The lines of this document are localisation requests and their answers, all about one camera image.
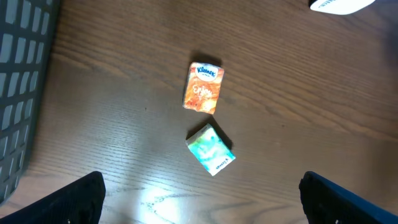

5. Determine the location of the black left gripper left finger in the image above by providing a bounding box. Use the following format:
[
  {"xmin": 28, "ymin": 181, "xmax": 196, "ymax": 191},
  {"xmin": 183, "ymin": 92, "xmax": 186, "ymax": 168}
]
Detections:
[{"xmin": 1, "ymin": 171, "xmax": 106, "ymax": 224}]

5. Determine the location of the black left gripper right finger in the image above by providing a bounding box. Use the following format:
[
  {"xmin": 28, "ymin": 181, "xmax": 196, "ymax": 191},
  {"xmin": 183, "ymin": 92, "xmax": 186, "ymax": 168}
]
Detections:
[{"xmin": 299, "ymin": 171, "xmax": 397, "ymax": 224}]

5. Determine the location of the teal tissue pack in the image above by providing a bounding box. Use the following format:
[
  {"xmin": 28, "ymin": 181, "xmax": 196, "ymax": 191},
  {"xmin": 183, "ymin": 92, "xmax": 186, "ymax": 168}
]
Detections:
[{"xmin": 186, "ymin": 124, "xmax": 236, "ymax": 176}]

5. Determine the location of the white barcode scanner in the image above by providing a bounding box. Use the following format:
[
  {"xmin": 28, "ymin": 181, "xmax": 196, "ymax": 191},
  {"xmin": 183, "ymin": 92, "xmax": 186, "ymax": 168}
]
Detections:
[{"xmin": 309, "ymin": 0, "xmax": 375, "ymax": 15}]

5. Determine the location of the small orange snack packet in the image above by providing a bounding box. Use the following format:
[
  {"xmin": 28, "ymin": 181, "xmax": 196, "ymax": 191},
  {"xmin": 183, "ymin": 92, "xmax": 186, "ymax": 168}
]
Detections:
[{"xmin": 183, "ymin": 62, "xmax": 224, "ymax": 114}]

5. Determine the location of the grey plastic mesh basket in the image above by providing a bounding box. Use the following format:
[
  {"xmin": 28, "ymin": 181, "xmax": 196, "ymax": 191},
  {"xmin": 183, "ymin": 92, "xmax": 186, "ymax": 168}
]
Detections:
[{"xmin": 1, "ymin": 0, "xmax": 61, "ymax": 203}]

